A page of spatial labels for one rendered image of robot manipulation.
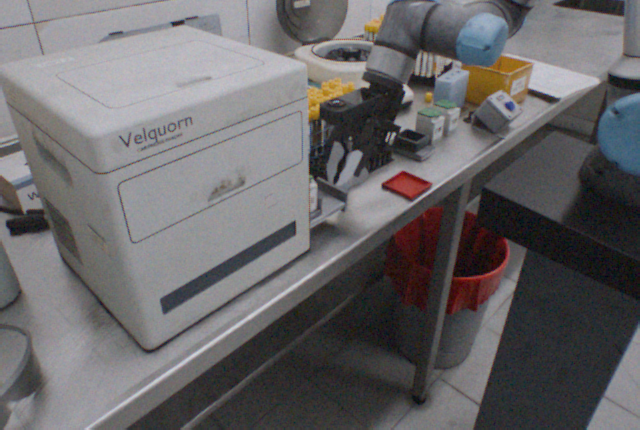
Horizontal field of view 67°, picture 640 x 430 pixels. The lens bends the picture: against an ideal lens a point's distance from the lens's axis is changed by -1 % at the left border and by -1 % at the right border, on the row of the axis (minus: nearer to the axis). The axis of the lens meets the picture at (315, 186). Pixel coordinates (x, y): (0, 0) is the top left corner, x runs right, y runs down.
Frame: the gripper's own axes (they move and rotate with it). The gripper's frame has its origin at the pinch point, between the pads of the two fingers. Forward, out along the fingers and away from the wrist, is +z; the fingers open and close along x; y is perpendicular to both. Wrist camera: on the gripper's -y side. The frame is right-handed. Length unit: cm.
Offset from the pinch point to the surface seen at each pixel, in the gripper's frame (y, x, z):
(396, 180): 16.2, -1.5, -4.1
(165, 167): -36.5, -4.5, -0.9
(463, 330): 82, -7, 36
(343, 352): 76, 25, 63
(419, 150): 25.4, 1.1, -10.8
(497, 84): 51, 2, -32
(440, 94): 38.5, 8.3, -24.3
